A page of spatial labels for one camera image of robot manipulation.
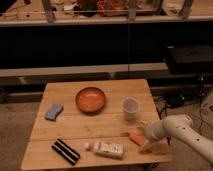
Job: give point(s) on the orange pepper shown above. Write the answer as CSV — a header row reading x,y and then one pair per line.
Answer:
x,y
134,137

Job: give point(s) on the blue sponge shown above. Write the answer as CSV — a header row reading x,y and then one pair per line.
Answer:
x,y
53,112

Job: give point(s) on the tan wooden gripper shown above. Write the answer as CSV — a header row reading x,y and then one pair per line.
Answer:
x,y
155,148

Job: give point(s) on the translucent plastic cup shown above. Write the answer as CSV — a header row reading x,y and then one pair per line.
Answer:
x,y
130,108

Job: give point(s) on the orange ceramic bowl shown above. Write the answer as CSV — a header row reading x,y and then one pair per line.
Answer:
x,y
90,99

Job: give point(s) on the black box on shelf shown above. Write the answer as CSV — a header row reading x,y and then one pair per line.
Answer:
x,y
190,59

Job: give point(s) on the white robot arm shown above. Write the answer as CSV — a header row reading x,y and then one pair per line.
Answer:
x,y
180,128

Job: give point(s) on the black striped rectangular block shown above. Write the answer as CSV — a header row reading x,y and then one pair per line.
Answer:
x,y
68,153

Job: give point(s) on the white lying bottle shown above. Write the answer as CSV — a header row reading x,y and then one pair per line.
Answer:
x,y
106,149

